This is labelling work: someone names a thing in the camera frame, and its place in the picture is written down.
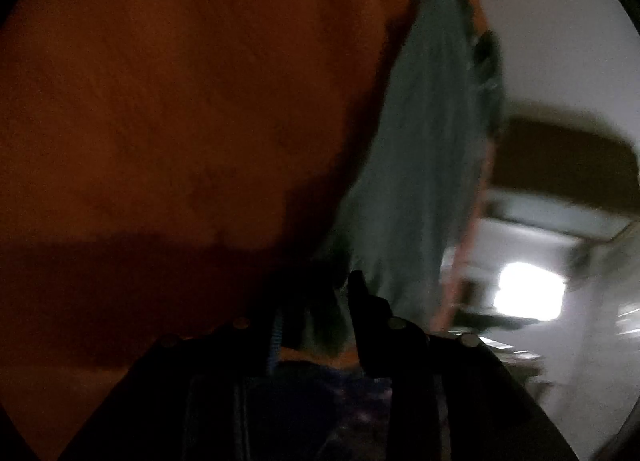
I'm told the bright window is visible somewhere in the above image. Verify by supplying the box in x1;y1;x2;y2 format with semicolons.
492;262;567;321

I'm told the dark green garment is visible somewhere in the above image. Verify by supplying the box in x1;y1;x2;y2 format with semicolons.
337;0;503;329

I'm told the dark wooden wall shelf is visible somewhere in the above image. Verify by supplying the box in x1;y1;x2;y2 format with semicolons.
491;117;639;216

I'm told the orange blanket bed cover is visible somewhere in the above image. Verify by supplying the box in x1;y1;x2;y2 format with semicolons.
1;0;499;460

